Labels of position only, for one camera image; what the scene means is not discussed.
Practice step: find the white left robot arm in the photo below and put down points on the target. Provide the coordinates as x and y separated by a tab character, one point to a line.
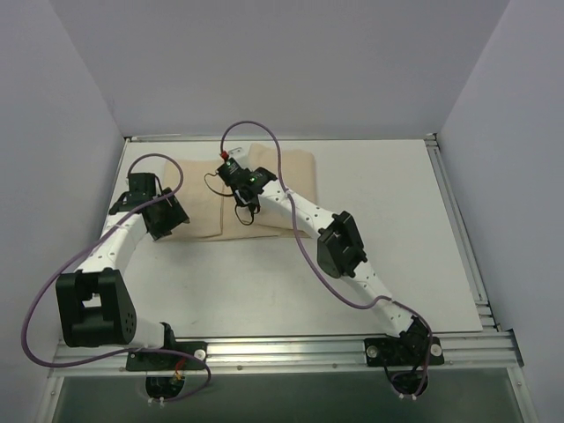
94	304

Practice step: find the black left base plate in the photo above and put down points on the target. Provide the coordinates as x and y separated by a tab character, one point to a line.
161	361

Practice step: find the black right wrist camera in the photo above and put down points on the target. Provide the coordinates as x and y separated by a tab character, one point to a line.
235	165

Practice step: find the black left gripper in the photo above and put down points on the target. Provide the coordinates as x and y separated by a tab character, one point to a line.
169	216

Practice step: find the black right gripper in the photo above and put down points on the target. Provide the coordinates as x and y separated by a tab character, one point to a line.
243	194

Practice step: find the aluminium front rail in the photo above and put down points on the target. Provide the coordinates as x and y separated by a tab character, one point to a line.
347	353

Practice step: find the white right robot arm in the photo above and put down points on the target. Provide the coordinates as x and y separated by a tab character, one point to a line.
332	246

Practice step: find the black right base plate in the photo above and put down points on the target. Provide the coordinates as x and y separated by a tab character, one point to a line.
395	352

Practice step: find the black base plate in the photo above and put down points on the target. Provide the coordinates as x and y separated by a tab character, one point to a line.
395	352
161	361

